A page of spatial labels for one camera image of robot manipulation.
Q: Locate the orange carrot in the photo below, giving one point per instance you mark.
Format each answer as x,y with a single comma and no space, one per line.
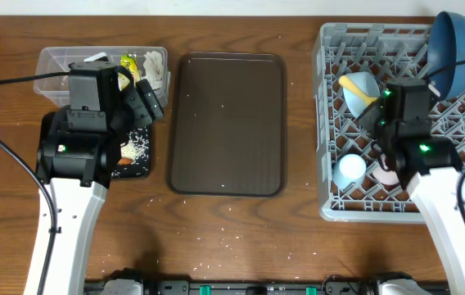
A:
125,161

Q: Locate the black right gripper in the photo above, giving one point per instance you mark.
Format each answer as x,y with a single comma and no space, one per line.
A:
370,115

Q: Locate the pile of white rice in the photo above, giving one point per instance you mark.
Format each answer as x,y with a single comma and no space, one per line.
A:
134,147

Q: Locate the grey dishwasher rack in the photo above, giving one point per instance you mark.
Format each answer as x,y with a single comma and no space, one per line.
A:
386,51

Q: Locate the green yellow snack packet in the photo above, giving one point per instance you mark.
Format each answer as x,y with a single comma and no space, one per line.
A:
130,64

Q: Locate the dark blue plate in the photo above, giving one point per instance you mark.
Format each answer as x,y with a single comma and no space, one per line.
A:
446,46

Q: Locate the cream plastic spoon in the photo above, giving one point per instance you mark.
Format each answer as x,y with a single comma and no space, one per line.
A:
347,83

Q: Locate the clear plastic waste bin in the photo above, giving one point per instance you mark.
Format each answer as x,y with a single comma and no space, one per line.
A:
57,59

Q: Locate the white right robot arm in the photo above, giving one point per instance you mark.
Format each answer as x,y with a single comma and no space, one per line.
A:
428,168

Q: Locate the white paper wrapper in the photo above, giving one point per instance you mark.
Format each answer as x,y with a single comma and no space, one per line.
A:
154,69

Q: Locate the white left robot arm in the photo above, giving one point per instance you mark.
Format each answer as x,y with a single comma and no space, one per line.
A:
78,152

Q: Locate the black rail at table edge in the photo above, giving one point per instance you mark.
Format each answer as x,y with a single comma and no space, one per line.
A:
130,281

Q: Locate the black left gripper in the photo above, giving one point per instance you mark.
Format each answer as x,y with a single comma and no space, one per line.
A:
146,106

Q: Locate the light blue bowl with rice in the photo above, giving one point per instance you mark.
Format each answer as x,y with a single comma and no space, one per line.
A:
366,82

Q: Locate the dark brown serving tray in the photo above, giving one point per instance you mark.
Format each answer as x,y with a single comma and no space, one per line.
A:
229,125

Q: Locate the pink plastic cup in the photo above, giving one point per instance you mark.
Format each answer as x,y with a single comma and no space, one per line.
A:
385,177

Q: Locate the light blue plastic cup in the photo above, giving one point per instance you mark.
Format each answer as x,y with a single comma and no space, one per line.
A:
349,170

